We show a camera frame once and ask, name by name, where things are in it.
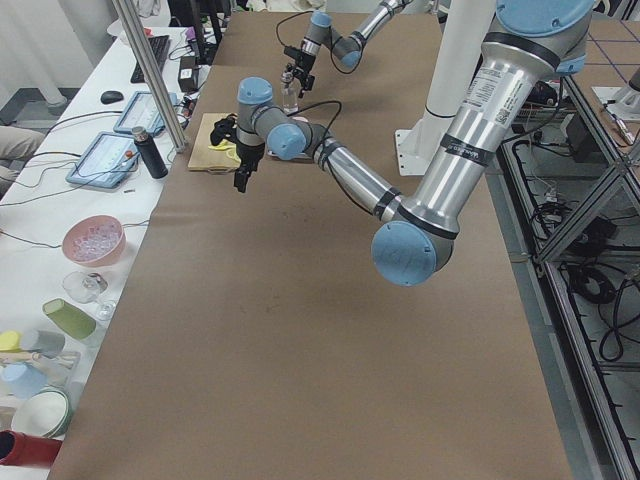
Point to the aluminium frame post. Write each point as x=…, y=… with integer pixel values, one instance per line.
x=144, y=56

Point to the black computer mouse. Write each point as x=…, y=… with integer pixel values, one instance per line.
x=111, y=96

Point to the blue tablet far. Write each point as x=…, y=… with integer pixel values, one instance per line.
x=141, y=110

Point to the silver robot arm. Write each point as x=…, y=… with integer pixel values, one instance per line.
x=346, y=52
x=526, y=41

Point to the yellow plastic cup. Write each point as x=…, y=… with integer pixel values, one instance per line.
x=10, y=341

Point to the silver kitchen scale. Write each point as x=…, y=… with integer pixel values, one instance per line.
x=299, y=157

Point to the yellow lemon slice lower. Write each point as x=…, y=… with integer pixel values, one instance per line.
x=232, y=154

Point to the blue plastic cup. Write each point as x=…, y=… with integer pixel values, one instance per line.
x=23, y=379

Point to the red cylinder container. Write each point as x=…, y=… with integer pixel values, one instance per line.
x=20, y=449

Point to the black power adapter box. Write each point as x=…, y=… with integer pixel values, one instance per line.
x=188, y=75

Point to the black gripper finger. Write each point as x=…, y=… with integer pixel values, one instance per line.
x=306, y=84
x=241, y=178

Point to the black water bottle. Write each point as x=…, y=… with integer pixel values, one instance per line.
x=149, y=152

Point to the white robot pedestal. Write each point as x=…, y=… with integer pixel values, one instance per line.
x=458, y=55

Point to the wooden cutting board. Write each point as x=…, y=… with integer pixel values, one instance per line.
x=207, y=157

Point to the pink bowl with ice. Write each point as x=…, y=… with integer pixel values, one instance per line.
x=95, y=241

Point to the grey plastic cup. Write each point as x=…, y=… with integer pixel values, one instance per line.
x=48, y=343

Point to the blue tablet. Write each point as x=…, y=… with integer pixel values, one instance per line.
x=106, y=162
x=141, y=110

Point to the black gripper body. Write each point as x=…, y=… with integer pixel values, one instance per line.
x=247, y=154
x=303, y=65

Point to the white green bowl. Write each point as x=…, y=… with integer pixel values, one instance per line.
x=46, y=414

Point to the clear glass sauce bottle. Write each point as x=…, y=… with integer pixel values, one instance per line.
x=289, y=93

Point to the blue tablet near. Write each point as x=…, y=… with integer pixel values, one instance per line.
x=106, y=162

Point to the green plastic cup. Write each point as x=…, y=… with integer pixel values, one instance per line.
x=69, y=318

